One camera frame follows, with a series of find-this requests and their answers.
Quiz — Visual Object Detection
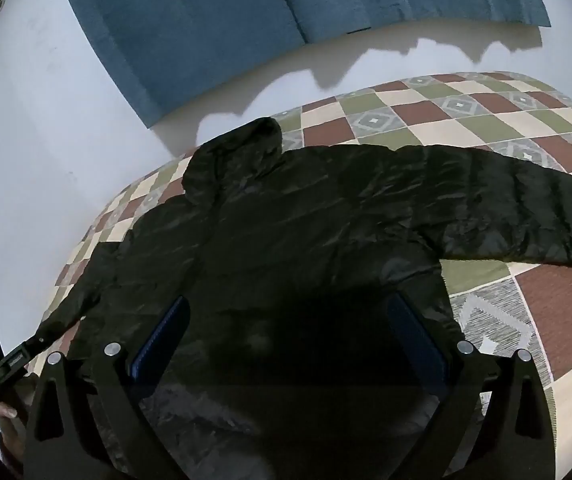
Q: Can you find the black puffer jacket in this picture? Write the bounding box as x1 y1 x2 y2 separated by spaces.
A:
36 116 572 480

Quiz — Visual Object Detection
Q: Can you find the blue curtain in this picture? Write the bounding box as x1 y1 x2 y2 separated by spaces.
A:
53 0 552 128

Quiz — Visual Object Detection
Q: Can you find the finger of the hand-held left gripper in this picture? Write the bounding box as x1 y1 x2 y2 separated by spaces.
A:
22 332 49 362

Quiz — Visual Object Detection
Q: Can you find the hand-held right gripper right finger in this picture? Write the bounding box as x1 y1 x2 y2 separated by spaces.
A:
386 291 557 480

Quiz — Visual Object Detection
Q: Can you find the person's left hand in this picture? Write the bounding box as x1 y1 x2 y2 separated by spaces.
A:
0 402 26 461

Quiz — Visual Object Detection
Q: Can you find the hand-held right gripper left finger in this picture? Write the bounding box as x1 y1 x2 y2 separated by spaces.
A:
23 296 191 480

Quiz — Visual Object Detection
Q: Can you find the checkered bedspread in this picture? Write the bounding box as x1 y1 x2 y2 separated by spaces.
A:
40 72 572 480

